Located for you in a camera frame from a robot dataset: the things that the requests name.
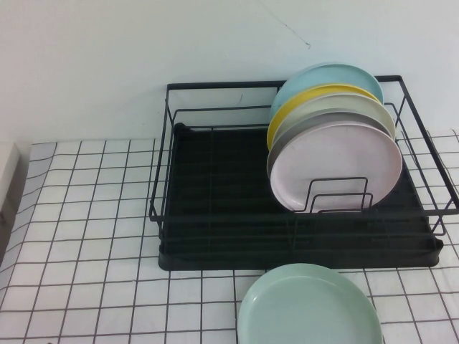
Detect green plate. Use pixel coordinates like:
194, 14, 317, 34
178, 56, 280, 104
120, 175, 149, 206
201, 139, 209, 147
236, 263, 385, 344

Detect yellow plate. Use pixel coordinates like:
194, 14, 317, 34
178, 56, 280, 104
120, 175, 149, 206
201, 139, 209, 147
266, 83, 381, 152

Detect pink plate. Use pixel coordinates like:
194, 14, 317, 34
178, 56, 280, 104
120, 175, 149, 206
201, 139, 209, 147
269, 121, 404, 212

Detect grey plate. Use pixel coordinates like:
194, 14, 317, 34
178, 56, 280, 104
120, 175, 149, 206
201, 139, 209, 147
265, 111, 395, 173

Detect cream plate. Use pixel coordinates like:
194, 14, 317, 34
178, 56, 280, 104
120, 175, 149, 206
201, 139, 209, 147
275, 93, 397, 141

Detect light blue plate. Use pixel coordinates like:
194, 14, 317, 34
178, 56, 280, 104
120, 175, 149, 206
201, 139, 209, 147
270, 63, 386, 119

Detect black plastic drip tray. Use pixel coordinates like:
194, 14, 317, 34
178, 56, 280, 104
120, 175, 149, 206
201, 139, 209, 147
157, 121, 445, 272

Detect white black-grid tablecloth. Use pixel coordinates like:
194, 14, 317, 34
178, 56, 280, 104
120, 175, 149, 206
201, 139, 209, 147
0, 130, 459, 344

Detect white block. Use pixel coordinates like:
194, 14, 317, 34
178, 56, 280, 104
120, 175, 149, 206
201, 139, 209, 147
0, 141, 32, 259

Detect black wire dish rack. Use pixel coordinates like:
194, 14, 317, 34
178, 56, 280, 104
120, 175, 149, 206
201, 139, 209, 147
148, 74, 459, 252

